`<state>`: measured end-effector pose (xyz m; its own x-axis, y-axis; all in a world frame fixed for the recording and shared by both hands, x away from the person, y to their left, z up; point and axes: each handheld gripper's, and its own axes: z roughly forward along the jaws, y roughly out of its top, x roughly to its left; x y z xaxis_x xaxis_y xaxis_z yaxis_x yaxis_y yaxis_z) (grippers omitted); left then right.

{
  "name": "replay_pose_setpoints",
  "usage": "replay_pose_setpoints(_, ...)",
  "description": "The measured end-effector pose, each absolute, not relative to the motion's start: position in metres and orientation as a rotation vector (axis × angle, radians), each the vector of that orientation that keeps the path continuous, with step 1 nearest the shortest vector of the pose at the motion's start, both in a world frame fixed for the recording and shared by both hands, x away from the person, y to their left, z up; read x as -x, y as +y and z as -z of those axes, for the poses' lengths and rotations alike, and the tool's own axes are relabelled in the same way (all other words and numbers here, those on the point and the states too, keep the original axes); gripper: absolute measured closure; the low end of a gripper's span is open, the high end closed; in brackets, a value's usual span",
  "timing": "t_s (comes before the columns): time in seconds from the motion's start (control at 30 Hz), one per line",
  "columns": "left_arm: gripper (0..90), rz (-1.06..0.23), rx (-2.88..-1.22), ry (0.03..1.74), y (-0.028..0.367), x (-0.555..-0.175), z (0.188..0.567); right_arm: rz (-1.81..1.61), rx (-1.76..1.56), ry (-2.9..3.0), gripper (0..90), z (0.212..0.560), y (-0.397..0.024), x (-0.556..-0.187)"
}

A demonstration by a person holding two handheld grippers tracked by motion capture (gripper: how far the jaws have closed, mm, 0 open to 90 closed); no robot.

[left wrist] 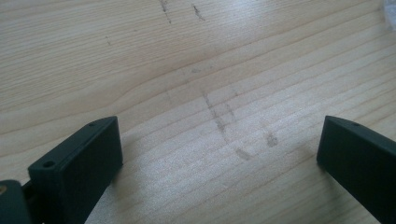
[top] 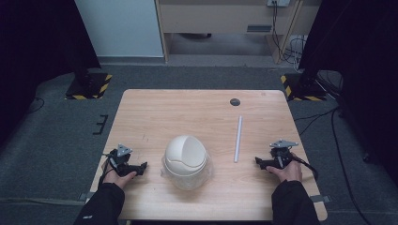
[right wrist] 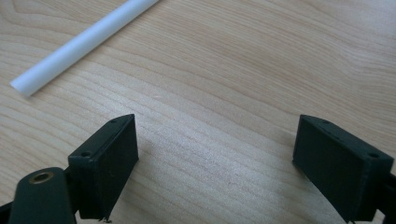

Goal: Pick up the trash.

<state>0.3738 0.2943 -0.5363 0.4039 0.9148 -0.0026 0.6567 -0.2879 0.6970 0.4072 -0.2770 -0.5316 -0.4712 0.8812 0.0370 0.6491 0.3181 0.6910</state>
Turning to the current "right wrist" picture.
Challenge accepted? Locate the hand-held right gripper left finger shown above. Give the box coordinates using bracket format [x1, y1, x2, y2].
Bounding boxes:
[67, 113, 140, 222]

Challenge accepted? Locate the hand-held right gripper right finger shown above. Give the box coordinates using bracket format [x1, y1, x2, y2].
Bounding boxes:
[291, 114, 395, 224]

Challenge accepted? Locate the white plastic tube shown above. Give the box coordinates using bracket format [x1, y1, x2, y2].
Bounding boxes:
[8, 0, 161, 98]

